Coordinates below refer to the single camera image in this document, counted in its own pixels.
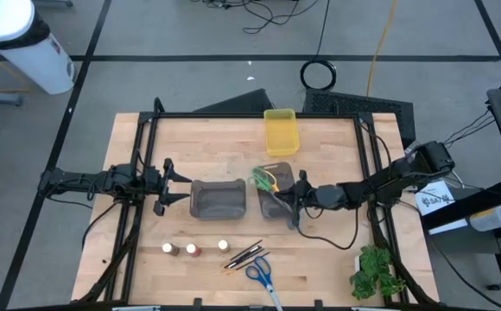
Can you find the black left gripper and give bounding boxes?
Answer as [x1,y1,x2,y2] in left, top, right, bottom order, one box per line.
[144,157,193,216]

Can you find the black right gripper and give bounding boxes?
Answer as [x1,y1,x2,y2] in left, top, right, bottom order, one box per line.
[276,170,320,229]

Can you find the translucent grey plastic bin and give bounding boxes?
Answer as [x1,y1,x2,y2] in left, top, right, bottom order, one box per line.
[189,178,248,220]
[257,162,298,220]

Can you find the green-handled scissors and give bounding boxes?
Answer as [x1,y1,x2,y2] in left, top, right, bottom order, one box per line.
[248,166,282,194]

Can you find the black pens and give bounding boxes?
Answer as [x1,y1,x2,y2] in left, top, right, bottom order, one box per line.
[223,244,265,270]

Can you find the blue-handled scissors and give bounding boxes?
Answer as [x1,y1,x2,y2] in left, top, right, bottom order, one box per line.
[244,255,284,311]

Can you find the yellow plastic bin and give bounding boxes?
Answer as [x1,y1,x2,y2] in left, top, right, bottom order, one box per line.
[263,107,301,157]

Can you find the black flat panel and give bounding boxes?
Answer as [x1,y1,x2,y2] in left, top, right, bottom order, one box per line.
[193,88,276,114]

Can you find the green artificial plant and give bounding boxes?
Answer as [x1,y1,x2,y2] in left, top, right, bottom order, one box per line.
[348,244,407,301]

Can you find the white printed sheet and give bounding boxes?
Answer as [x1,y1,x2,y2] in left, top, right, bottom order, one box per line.
[413,179,456,216]

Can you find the white trash can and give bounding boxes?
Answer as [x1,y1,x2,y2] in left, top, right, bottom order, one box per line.
[0,0,77,95]

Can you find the translucent plastic jug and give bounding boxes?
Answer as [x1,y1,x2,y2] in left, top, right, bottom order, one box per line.
[469,204,501,233]

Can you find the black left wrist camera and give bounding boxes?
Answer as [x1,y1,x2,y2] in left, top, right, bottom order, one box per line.
[144,168,163,196]

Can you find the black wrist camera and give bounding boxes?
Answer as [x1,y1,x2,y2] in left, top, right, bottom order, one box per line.
[305,186,320,207]
[144,168,163,196]

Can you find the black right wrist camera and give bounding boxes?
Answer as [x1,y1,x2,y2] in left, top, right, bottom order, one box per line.
[305,186,320,207]

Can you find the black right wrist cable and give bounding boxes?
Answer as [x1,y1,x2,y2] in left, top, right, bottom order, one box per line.
[296,206,360,251]

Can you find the black metal rig frame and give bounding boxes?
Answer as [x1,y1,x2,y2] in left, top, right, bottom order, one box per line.
[75,97,437,306]

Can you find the black left base cable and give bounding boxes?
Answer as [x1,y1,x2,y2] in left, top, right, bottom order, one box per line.
[80,200,121,251]

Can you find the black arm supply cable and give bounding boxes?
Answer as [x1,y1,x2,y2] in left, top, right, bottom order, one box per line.
[357,122,393,170]

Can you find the black coiled cable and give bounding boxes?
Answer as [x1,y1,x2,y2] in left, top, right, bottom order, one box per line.
[299,59,338,92]

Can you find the black hanging cable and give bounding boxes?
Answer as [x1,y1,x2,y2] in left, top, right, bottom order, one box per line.
[316,0,332,62]

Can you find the white cable bundle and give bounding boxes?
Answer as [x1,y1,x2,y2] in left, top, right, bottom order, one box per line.
[447,169,466,190]

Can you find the black floor cable tangle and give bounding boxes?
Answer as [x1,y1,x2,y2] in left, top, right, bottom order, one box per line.
[189,0,320,35]

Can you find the yellow hanging cable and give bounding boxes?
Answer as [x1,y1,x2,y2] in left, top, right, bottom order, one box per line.
[365,0,397,97]

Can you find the black cable bundle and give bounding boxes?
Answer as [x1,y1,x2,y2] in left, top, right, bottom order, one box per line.
[443,107,496,146]

